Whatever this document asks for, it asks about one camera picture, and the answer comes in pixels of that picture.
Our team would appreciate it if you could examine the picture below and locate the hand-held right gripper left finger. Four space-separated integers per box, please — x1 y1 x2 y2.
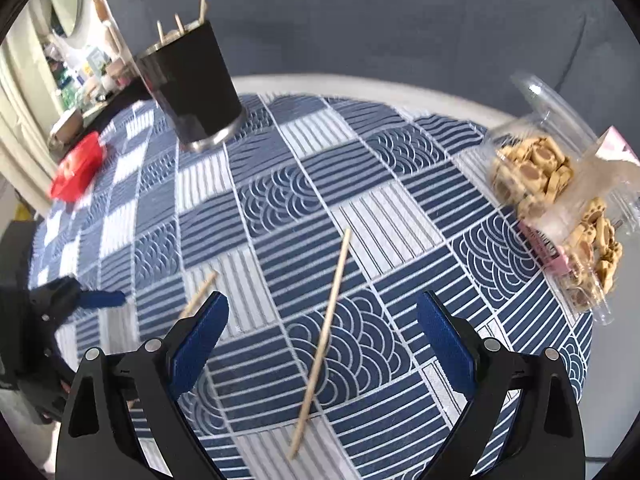
55 290 231 480

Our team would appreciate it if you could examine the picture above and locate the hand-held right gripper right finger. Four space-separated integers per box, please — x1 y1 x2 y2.
416 290 586 480

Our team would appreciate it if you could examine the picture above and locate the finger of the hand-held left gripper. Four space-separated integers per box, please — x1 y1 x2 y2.
29 276 127 331
27 342 77 425

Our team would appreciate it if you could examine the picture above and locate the black cup with metal rim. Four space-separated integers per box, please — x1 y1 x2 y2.
134 20 247 154

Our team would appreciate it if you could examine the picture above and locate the white ceramic jar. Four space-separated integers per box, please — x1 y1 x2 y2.
49 109 84 144

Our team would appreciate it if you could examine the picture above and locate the clear plastic cookie container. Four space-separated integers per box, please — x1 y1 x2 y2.
482 72 640 327

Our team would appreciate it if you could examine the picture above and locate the pile of paw-shaped cookies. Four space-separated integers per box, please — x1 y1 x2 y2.
491 136 624 312

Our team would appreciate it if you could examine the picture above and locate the blue white patterned tablecloth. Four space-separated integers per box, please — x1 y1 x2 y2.
30 92 596 480

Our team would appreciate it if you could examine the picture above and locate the cream curtain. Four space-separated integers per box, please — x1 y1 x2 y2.
0 0 62 177

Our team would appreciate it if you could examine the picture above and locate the pink white carton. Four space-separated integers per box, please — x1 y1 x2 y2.
597 127 640 167

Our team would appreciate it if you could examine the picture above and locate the grey fabric sofa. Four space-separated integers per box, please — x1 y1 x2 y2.
95 0 640 161

